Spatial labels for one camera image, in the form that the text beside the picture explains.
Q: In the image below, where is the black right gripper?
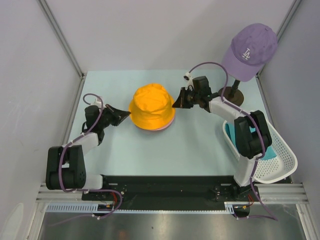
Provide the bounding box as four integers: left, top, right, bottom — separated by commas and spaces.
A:
174, 87, 201, 110

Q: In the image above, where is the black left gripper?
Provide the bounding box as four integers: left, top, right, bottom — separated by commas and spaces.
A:
97, 104, 130, 129

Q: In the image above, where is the pink bucket hat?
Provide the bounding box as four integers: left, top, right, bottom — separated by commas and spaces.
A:
149, 116, 175, 131

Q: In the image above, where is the yellow hat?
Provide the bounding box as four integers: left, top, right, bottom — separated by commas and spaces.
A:
128, 83, 176, 131

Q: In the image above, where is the purple baseball cap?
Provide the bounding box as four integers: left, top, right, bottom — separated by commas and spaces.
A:
221, 23, 278, 82

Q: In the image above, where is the teal cap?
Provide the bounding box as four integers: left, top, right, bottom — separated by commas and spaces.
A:
225, 122, 277, 161

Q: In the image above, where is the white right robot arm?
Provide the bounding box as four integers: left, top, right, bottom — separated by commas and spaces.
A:
172, 74, 272, 201

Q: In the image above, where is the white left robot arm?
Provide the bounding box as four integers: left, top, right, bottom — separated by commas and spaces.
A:
45, 103, 131, 200

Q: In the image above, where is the white perforated plastic basket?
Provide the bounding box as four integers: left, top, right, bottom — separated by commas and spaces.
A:
222, 110, 298, 187

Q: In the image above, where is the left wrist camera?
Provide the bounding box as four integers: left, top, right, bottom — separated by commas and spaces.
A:
91, 97, 104, 108

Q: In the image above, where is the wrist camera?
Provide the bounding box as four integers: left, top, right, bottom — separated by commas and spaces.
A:
183, 72, 194, 88
91, 97, 104, 108

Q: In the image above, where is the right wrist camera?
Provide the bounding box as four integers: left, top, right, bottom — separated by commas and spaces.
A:
183, 72, 194, 88

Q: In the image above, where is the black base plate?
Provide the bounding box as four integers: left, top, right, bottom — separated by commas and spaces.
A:
81, 174, 292, 211

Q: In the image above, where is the aluminium frame rail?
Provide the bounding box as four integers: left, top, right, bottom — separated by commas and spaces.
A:
36, 0, 86, 201

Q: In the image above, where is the white slotted cable duct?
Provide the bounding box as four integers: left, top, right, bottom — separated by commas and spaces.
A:
45, 202, 234, 214

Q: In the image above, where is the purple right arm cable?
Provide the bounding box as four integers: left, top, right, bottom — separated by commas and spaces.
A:
188, 61, 278, 221

